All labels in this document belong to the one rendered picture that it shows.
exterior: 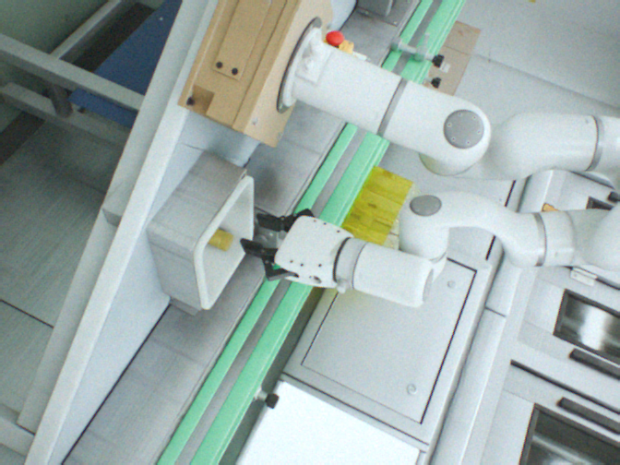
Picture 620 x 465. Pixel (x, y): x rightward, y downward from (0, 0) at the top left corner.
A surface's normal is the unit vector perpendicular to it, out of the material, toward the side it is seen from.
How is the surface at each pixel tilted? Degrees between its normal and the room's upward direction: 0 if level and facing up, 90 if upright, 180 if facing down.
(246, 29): 90
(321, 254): 106
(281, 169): 90
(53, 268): 90
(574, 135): 86
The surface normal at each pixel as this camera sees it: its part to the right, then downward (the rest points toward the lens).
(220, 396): 0.09, -0.52
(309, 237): -0.18, -0.63
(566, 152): -0.08, 0.48
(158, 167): -0.18, 0.03
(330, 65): 0.00, -0.18
